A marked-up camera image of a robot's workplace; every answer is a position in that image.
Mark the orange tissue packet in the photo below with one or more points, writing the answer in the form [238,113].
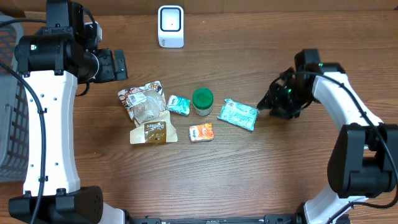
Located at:
[201,132]

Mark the green lid white jar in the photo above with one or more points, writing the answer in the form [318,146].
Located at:
[203,101]

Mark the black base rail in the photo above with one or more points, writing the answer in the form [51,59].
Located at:
[211,220]

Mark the grey plastic mesh basket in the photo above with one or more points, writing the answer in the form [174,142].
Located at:
[14,111]

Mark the small teal tissue packet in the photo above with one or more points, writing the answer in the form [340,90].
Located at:
[179,105]

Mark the white barcode scanner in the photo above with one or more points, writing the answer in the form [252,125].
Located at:
[171,26]

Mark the mint green packet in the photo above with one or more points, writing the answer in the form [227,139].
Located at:
[238,114]

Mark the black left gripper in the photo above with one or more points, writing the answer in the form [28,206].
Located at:
[112,73]

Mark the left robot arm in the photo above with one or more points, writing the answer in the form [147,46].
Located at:
[51,64]

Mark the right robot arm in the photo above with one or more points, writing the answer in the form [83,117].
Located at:
[363,163]

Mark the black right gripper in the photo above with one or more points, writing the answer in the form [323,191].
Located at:
[274,101]

